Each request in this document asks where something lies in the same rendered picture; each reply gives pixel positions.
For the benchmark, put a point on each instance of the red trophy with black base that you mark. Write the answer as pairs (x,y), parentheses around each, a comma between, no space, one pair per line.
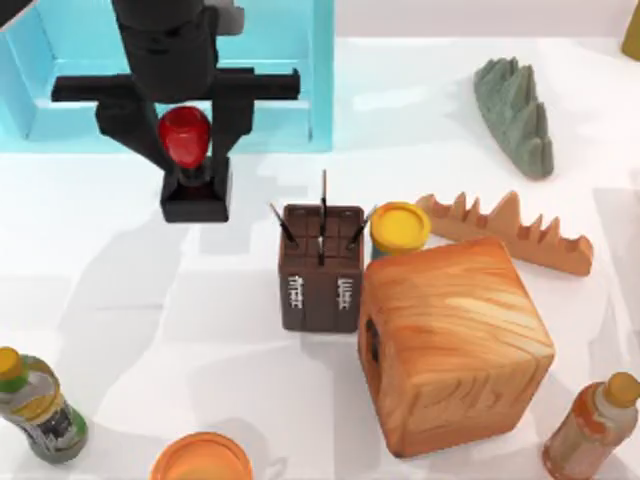
(183,135)

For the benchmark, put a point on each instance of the pale grey rounded box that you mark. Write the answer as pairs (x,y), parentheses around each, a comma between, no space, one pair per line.
(231,15)

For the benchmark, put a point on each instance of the light blue rack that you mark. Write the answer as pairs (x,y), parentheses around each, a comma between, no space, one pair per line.
(285,40)

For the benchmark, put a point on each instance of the thin black stick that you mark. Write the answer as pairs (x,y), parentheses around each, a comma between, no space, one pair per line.
(359,230)
(285,227)
(323,215)

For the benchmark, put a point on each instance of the brown stick holder box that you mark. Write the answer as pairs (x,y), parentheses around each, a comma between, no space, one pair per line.
(320,295)

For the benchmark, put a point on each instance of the can with yellow lid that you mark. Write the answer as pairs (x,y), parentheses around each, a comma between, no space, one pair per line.
(400,227)

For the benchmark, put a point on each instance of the grey-green jagged rock holder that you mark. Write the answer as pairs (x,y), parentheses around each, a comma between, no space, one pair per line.
(515,120)

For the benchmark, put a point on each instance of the green label bottle yellow cap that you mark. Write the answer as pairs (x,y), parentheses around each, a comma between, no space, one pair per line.
(45,415)

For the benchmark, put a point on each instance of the wooden cube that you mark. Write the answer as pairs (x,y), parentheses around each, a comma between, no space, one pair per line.
(450,340)

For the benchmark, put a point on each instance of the orange jagged wooden holder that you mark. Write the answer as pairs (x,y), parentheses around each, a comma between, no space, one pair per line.
(530,240)

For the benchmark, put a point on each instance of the orange bowl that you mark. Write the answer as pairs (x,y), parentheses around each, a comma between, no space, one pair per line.
(200,460)

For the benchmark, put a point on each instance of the dark yellow object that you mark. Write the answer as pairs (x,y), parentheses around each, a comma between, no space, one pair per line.
(632,25)

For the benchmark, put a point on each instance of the orange label bottle yellow cap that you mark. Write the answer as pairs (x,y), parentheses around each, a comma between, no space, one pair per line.
(585,435)

